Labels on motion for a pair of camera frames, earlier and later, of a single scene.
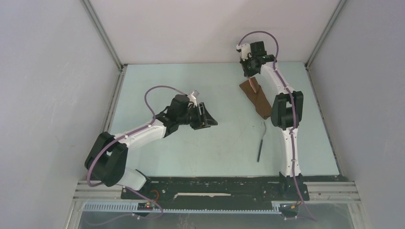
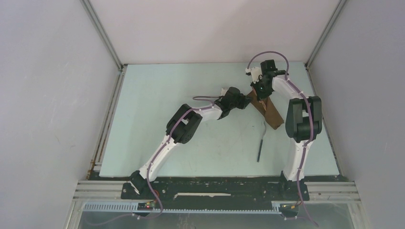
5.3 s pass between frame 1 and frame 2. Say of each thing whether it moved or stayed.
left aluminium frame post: stayed
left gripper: moved
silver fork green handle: stayed
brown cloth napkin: moved
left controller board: stayed
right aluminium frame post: stayed
